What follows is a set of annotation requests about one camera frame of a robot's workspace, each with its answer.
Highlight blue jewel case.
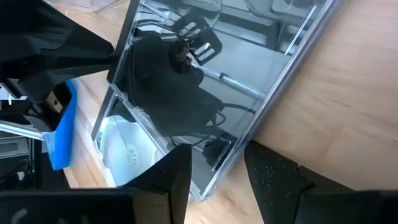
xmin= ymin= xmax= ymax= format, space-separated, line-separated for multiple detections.
xmin=43 ymin=78 xmax=79 ymax=171

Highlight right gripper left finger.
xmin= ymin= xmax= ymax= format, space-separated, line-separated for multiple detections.
xmin=119 ymin=143 xmax=193 ymax=224

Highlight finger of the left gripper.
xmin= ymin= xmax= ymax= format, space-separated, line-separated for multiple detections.
xmin=0 ymin=0 xmax=116 ymax=131

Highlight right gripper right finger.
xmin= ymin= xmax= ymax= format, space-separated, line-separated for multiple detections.
xmin=244 ymin=140 xmax=355 ymax=224

